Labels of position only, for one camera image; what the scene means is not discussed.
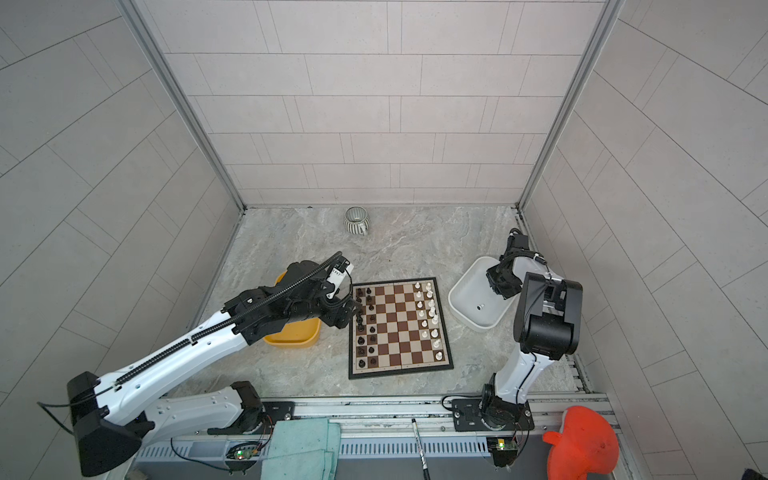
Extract yellow plastic tray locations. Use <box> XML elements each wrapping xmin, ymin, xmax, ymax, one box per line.
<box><xmin>262</xmin><ymin>271</ymin><xmax>323</xmax><ymax>349</ymax></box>

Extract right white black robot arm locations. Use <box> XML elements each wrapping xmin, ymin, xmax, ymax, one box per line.
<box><xmin>480</xmin><ymin>228</ymin><xmax>583</xmax><ymax>430</ymax></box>

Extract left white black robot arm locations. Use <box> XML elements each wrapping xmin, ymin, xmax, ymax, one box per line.
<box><xmin>63</xmin><ymin>252</ymin><xmax>361</xmax><ymax>477</ymax></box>

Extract black chess pieces on board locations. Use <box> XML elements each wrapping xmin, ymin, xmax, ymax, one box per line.
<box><xmin>353</xmin><ymin>287</ymin><xmax>379</xmax><ymax>372</ymax></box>

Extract white chess pieces on board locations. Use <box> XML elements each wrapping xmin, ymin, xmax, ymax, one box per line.
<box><xmin>406</xmin><ymin>281</ymin><xmax>448</xmax><ymax>366</ymax></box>

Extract white plastic tray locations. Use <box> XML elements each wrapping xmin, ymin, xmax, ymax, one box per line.
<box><xmin>449</xmin><ymin>253</ymin><xmax>547</xmax><ymax>340</ymax></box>

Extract white ribbed ceramic cup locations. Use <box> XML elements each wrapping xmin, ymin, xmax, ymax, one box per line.
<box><xmin>345</xmin><ymin>206</ymin><xmax>370</xmax><ymax>236</ymax></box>

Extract brown white chessboard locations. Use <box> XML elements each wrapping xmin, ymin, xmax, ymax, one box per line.
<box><xmin>348</xmin><ymin>277</ymin><xmax>454</xmax><ymax>380</ymax></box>

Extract green cloth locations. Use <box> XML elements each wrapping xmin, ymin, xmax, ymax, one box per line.
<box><xmin>261</xmin><ymin>418</ymin><xmax>341</xmax><ymax>479</ymax></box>

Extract red plastic funnel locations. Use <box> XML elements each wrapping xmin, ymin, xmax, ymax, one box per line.
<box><xmin>542</xmin><ymin>406</ymin><xmax>620</xmax><ymax>480</ymax></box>

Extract black pen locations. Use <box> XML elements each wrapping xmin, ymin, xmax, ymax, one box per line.
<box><xmin>411</xmin><ymin>418</ymin><xmax>431</xmax><ymax>480</ymax></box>

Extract aluminium rail frame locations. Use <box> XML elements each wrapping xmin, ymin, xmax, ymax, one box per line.
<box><xmin>108</xmin><ymin>392</ymin><xmax>622</xmax><ymax>479</ymax></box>

